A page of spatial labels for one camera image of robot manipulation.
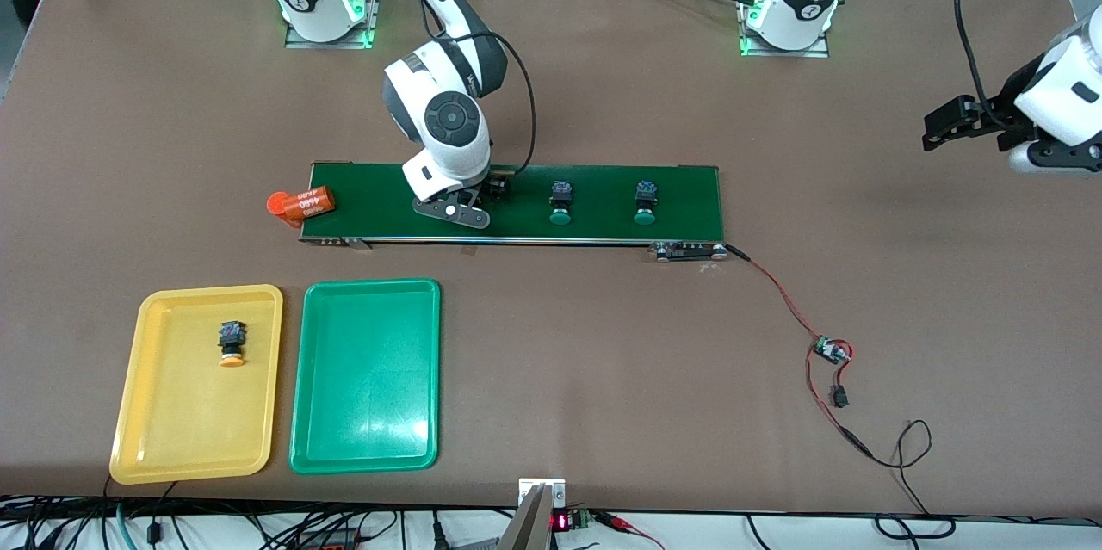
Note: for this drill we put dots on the silver metal mount bracket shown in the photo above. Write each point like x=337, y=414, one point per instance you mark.
x=529, y=524

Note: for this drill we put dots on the green conveyor belt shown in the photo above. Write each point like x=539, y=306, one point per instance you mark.
x=689, y=206

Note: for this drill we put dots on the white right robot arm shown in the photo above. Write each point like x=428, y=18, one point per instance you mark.
x=448, y=115

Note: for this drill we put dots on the green plastic tray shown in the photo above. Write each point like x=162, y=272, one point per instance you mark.
x=366, y=395

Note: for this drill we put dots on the red LED display board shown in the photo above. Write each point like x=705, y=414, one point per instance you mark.
x=561, y=522

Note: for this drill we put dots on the black inline switch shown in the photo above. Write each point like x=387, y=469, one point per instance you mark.
x=839, y=398

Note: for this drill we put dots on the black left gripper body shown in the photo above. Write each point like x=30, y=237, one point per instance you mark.
x=999, y=114

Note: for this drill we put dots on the small black controller circuit board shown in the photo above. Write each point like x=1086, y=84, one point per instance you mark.
x=831, y=349

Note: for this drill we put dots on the yellow plastic tray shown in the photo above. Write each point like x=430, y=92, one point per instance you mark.
x=198, y=421

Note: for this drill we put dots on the green mushroom push button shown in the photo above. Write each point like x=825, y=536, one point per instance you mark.
x=646, y=217
x=561, y=217

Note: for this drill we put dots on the red clip lead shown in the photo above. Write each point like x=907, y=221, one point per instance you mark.
x=627, y=524

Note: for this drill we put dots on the orange 4680 cylinder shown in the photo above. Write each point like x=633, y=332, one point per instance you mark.
x=312, y=202
x=277, y=205

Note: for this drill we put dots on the yellow mushroom push button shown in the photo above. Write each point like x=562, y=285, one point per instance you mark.
x=231, y=358

